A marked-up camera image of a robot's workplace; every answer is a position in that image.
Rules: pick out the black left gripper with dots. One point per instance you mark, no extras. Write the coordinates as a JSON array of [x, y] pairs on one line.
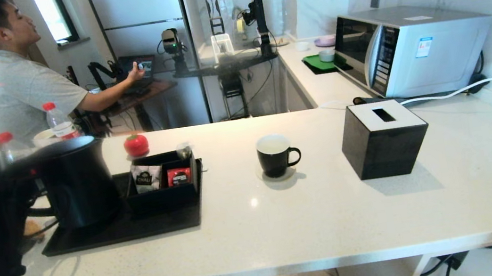
[[18, 191]]

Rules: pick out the black electric kettle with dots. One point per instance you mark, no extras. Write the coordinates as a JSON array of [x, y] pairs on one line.
[[81, 188]]

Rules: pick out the white paper cup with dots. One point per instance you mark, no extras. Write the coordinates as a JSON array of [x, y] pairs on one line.
[[46, 137]]

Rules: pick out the white tea bag packet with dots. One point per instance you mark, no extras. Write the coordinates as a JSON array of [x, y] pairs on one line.
[[147, 179]]

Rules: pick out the brown cork pad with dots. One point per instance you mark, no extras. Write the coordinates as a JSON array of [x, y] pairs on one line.
[[34, 230]]

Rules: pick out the clear water bottle red cap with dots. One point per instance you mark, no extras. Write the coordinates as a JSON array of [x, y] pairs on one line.
[[4, 138], [61, 124]]

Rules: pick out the man in grey t-shirt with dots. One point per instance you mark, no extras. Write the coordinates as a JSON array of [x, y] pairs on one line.
[[16, 92]]

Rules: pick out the red tomato shaped ornament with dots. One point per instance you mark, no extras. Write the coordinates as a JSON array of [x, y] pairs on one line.
[[136, 145]]

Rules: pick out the black serving tray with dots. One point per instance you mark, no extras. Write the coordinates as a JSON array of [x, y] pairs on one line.
[[157, 223]]

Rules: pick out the black compartment sachet box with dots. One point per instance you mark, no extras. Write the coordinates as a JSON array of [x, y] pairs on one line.
[[163, 198]]

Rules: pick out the red coffee sachet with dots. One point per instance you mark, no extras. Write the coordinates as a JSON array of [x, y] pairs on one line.
[[180, 177]]

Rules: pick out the brown wooden desk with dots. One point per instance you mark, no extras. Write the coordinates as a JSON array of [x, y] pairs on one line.
[[158, 88]]

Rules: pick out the black laptop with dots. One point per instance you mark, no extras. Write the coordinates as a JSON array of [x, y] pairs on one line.
[[146, 65]]

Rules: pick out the black framed window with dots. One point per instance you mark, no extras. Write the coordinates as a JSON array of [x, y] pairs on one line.
[[50, 16]]

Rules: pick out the round clear coaster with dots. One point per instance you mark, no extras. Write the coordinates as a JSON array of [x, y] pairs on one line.
[[260, 176]]

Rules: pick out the black mug white inside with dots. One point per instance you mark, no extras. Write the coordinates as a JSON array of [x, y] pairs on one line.
[[273, 163]]

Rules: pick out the white base cabinet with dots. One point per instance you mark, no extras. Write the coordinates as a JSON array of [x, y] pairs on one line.
[[298, 98]]

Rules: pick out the small white bowl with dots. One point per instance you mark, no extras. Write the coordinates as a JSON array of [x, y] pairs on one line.
[[303, 46]]

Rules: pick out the green tray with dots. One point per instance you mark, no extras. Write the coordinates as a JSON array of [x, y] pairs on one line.
[[317, 64]]

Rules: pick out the small grey bowl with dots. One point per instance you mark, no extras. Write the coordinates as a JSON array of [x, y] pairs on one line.
[[327, 56]]

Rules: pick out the purple plate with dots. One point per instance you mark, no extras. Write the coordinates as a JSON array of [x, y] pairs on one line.
[[326, 41]]

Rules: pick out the black tissue box white top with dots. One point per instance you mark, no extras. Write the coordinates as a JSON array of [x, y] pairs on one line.
[[380, 149]]

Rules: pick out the silver microwave oven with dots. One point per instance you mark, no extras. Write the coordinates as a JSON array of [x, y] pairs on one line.
[[431, 61]]

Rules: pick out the black clamp frame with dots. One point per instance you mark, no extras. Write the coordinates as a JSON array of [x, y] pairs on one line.
[[211, 19]]

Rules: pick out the dark wall socket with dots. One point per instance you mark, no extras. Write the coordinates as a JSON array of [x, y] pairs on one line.
[[375, 0]]

